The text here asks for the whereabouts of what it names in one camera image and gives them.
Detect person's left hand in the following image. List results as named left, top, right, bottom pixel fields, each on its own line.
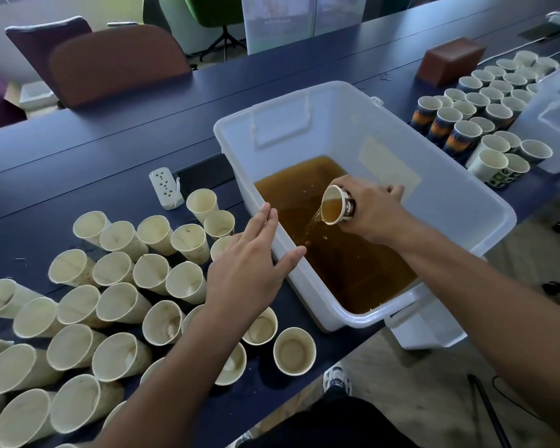
left=204, top=203, right=307, bottom=322

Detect person's right hand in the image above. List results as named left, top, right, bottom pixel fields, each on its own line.
left=329, top=175, right=423, bottom=248

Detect printed paper cup with tea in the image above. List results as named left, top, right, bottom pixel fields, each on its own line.
left=320, top=184, right=357, bottom=226

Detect person's right forearm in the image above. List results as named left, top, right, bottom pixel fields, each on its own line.
left=394, top=224, right=560, bottom=446

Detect person's left forearm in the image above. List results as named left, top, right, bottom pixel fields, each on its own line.
left=91, top=305, right=267, bottom=448

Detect large clear plastic bin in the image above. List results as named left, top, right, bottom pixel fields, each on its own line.
left=213, top=80, right=517, bottom=332

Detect brown tea liquid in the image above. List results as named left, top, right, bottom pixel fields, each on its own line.
left=254, top=156, right=418, bottom=315

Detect white power strip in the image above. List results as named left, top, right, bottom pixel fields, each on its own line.
left=149, top=167, right=185, bottom=211

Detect group of printed paper cups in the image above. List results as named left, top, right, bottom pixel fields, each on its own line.
left=411, top=50, right=560, bottom=189

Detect person's white shoe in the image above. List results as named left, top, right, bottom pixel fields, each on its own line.
left=323, top=365, right=352, bottom=396

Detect brown wooden box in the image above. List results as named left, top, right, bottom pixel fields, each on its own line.
left=416, top=37, right=487, bottom=87

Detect white plastic container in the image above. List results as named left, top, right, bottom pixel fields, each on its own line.
left=385, top=287, right=467, bottom=350

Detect group of empty cream cups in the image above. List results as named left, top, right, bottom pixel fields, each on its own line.
left=0, top=188, right=317, bottom=448

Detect person's black trousers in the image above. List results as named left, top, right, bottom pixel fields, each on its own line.
left=240, top=387, right=421, bottom=448

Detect frosted glass panel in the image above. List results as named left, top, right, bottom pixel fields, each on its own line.
left=240, top=0, right=369, bottom=55

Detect small clear plastic bin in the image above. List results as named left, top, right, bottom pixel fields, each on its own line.
left=509, top=60, right=560, bottom=175

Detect brown chair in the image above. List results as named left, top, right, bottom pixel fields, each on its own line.
left=48, top=24, right=193, bottom=109

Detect green swivel chair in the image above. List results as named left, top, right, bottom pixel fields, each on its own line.
left=183, top=0, right=248, bottom=61

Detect black rod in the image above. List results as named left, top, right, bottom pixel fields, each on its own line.
left=467, top=374, right=511, bottom=448

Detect white floor box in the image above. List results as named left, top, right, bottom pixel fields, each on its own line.
left=19, top=80, right=59, bottom=112

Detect purple chair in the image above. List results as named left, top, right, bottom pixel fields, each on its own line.
left=5, top=16, right=93, bottom=89

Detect black cable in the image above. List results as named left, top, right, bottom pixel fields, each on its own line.
left=492, top=375, right=542, bottom=420

